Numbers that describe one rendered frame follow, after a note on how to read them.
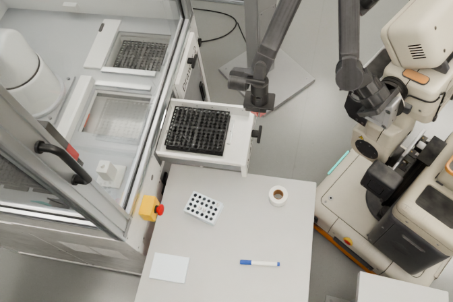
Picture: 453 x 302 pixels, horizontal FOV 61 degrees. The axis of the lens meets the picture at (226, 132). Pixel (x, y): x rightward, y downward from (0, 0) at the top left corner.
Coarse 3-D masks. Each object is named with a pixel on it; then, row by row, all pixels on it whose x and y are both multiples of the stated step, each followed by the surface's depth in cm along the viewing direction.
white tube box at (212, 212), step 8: (192, 200) 147; (200, 200) 144; (208, 200) 145; (184, 208) 143; (192, 208) 143; (208, 208) 142; (216, 208) 143; (192, 216) 145; (200, 216) 141; (208, 216) 141; (216, 216) 141
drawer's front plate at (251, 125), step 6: (252, 114) 146; (252, 120) 144; (252, 126) 145; (246, 132) 142; (246, 138) 141; (252, 138) 151; (246, 144) 140; (246, 150) 138; (246, 156) 137; (246, 162) 138; (246, 168) 140; (246, 174) 143
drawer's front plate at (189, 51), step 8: (192, 32) 169; (192, 40) 168; (192, 48) 170; (184, 56) 163; (184, 64) 160; (184, 72) 161; (176, 80) 157; (184, 80) 163; (176, 88) 158; (184, 88) 164; (184, 96) 166
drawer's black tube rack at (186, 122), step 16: (176, 112) 152; (192, 112) 152; (224, 112) 151; (176, 128) 151; (192, 128) 148; (208, 128) 148; (224, 128) 151; (176, 144) 149; (192, 144) 145; (208, 144) 144; (224, 144) 147
